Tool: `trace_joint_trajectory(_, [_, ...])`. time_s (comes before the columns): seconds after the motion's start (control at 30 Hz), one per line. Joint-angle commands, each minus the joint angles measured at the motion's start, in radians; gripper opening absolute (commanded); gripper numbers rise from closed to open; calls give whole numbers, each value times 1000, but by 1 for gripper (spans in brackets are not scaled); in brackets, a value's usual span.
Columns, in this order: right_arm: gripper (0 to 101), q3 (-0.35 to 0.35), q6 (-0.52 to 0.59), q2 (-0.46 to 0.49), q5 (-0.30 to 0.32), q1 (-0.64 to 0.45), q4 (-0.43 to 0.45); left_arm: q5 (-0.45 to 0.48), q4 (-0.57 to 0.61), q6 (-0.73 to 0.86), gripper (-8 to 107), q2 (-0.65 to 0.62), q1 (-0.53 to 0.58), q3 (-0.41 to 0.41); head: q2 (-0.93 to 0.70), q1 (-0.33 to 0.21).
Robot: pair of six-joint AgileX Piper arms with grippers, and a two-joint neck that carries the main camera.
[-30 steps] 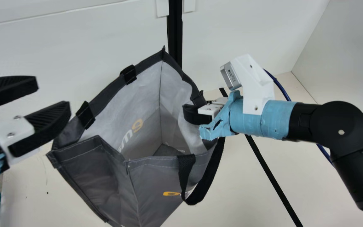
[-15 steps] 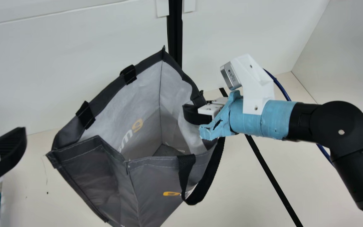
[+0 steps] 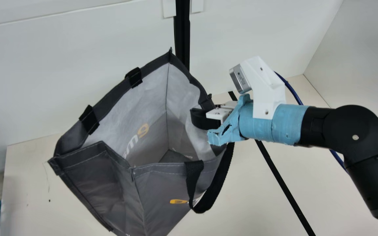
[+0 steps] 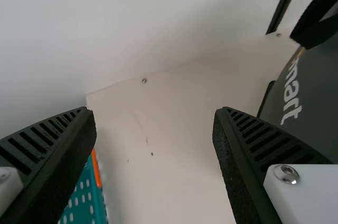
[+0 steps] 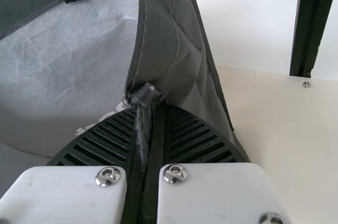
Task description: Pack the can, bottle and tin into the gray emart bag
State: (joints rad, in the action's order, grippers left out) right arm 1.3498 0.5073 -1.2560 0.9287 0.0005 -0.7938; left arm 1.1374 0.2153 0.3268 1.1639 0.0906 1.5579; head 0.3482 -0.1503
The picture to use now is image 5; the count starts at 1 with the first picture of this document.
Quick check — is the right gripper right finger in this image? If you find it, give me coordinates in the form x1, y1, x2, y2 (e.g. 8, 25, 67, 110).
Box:
145, 104, 292, 224

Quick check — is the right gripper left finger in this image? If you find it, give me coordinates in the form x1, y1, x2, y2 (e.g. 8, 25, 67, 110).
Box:
0, 107, 145, 224

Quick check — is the dark grey bag with straps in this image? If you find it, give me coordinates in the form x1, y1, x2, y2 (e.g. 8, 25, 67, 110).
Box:
0, 0, 250, 173

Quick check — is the black post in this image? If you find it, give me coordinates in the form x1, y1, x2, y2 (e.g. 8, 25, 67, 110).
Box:
289, 0, 335, 78

